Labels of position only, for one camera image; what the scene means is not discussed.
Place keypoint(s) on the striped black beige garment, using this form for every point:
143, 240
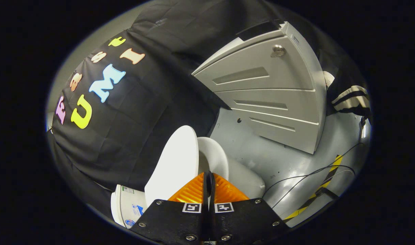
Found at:
351, 100

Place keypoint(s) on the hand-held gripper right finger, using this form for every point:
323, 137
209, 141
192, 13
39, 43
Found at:
244, 221

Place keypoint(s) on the white toilet lid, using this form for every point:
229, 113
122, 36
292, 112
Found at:
175, 166

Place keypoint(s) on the white toilet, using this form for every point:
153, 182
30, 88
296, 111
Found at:
244, 180

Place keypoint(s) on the yellow black floor tape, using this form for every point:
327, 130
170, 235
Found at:
324, 185

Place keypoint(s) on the grey drawer cabinet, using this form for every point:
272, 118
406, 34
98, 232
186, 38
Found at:
261, 85

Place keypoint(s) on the black backdrop cloth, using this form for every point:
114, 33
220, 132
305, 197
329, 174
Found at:
142, 109

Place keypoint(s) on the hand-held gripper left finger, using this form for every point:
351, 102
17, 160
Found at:
173, 221

